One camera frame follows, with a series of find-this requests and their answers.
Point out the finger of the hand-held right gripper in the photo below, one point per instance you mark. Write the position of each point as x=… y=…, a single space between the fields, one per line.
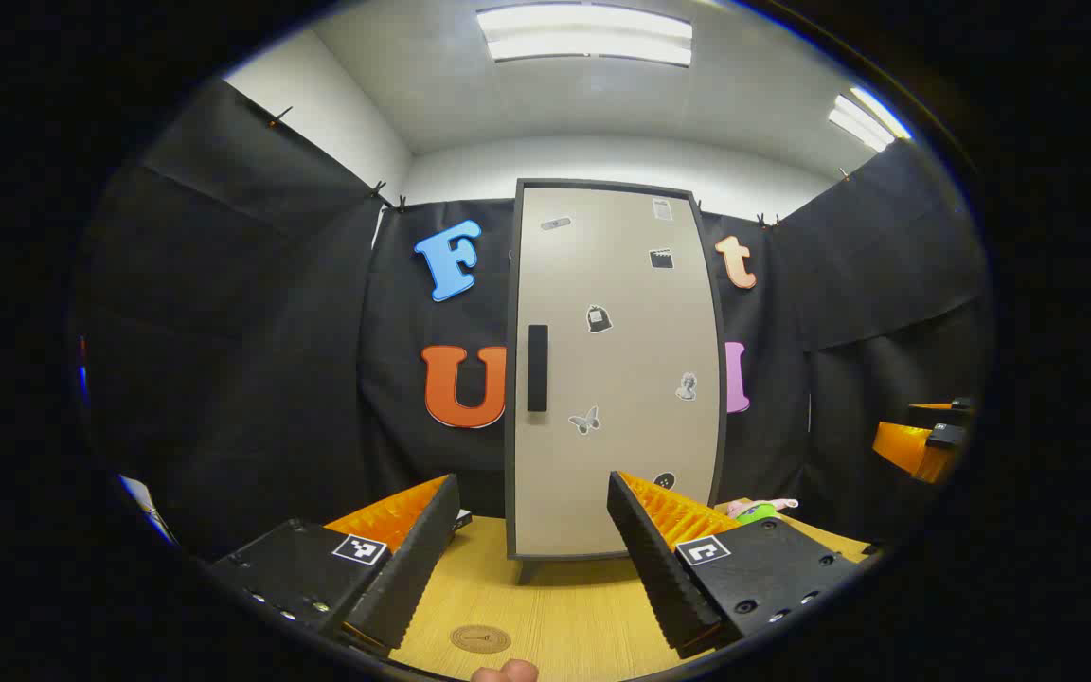
x=905 y=445

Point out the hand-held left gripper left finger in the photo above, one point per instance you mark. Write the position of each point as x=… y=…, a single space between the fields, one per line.
x=413 y=559

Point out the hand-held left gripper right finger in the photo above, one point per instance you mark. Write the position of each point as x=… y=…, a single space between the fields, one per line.
x=650 y=559

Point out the round brown coaster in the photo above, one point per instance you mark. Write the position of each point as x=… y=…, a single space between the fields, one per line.
x=480 y=638

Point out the dark grey cabinet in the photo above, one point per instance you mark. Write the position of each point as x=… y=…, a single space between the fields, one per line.
x=527 y=570

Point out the beige cabinet door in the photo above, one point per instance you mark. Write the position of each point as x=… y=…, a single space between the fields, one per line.
x=621 y=360

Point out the white cover book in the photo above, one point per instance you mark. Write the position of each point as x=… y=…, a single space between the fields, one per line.
x=463 y=518

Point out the green and pink plush toy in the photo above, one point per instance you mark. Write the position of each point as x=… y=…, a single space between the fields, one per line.
x=756 y=512

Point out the black backdrop cloth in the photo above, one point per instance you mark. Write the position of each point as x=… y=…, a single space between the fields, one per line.
x=252 y=379

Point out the ceiling light panel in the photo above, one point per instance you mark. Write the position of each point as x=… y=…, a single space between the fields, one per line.
x=583 y=33
x=867 y=118

